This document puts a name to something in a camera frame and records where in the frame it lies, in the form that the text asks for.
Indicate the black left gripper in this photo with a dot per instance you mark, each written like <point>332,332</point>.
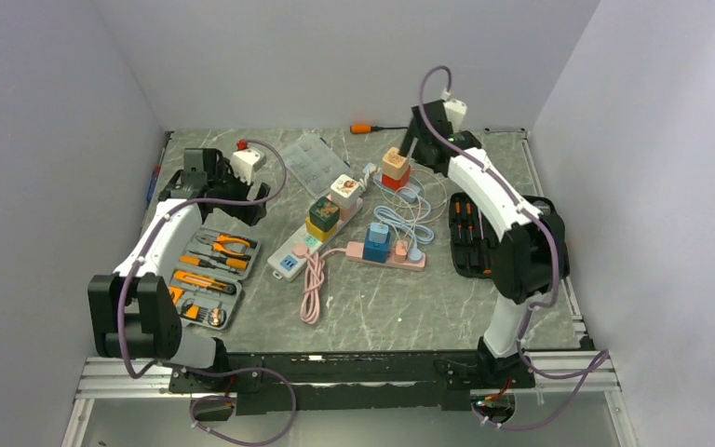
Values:
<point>249,214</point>

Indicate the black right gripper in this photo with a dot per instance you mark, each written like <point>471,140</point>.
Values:
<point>411,135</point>

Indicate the white cube charger with picture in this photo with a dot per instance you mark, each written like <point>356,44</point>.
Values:
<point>344,191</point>

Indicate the blue cube charger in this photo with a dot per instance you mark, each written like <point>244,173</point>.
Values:
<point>376,253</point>

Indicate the pink round plug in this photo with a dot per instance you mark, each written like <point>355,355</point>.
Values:
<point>300,250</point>

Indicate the white power strip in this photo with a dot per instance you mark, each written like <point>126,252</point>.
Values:
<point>288,267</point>

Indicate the pink power strip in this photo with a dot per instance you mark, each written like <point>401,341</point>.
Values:
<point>354,252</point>

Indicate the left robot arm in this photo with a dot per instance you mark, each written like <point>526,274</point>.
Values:
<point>131,309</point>

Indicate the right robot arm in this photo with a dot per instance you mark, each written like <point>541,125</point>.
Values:
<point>530,259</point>

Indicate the light blue charger plug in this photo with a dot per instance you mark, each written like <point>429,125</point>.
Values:
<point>378,233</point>

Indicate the small pink plug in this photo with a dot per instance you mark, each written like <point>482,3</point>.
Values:
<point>400,253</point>

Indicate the small light blue plug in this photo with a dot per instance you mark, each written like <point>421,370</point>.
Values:
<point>414,255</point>

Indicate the peach cube charger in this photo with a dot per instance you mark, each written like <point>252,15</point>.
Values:
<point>393,164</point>

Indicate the red cube adapter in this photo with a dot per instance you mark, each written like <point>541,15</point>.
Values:
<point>393,183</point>

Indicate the blue red pen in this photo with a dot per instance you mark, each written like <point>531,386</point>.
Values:
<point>154,177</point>

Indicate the orange screwdriver at back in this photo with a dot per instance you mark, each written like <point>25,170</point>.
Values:
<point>358,129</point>

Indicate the black open tool case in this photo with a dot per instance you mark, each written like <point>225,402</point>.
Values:
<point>472,239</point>

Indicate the orange black utility knife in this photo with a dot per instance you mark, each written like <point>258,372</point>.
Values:
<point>204,282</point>

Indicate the clear plastic screw organizer box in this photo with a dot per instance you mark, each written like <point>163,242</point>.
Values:
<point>313,163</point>

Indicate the grey open tool case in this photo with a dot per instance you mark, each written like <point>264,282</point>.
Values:
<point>203,308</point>

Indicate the dark green cube charger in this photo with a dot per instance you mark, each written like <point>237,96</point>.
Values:
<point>324,214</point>

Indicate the yellow cube adapter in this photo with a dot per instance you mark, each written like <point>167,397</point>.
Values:
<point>317,233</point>

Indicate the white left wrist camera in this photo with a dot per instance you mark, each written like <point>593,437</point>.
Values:
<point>246,161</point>

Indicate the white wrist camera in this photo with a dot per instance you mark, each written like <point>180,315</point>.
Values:
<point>455,110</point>
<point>246,161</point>

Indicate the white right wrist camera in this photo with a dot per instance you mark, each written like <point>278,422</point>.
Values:
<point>455,110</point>

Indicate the orange handled combination pliers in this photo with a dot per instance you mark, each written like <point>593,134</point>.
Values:
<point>228,245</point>

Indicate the orange handled screwdriver in case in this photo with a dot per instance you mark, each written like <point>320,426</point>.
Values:
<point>224,263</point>

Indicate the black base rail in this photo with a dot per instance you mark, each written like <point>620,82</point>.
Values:
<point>275,382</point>

